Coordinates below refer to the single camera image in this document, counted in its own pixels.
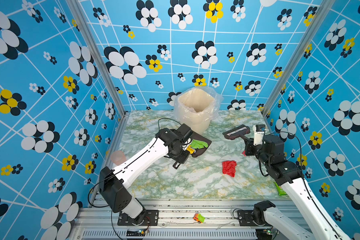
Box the pink translucent cup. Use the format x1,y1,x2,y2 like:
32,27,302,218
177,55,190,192
111,150,127,166

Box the small green orange toy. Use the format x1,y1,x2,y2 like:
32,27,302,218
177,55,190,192
193,213,205,224

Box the black pink hand brush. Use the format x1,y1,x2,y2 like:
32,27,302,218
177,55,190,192
223,125,251,140

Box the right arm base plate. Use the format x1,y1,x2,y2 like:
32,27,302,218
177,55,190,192
237,210,257,227

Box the red crumpled paper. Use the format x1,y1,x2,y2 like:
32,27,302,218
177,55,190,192
222,161,237,178

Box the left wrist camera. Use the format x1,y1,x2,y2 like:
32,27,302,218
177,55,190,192
182,138,193,151

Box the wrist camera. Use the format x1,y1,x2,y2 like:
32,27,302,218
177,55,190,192
253,124,266,146
182,138,193,151

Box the aluminium frame rail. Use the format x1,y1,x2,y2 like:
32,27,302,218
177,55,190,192
68,198,331,240

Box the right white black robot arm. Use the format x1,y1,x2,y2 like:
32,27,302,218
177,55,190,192
243,135,350,240

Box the yellow paper scrap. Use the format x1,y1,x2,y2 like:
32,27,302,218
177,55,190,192
187,146,196,155

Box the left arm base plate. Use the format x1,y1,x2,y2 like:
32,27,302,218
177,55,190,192
117,210,159,226

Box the beige trash bin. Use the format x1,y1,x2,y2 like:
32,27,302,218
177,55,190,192
174,88,216,135

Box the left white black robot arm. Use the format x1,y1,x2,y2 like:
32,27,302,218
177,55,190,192
99,124,193,225

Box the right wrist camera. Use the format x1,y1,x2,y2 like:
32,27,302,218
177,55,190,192
253,124,266,146

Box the green crumpled paper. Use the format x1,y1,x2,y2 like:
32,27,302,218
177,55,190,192
190,140,209,150

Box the black dustpan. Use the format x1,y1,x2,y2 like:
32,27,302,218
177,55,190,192
191,133,212,158

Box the green packet right edge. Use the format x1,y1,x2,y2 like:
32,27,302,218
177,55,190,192
274,182,287,196

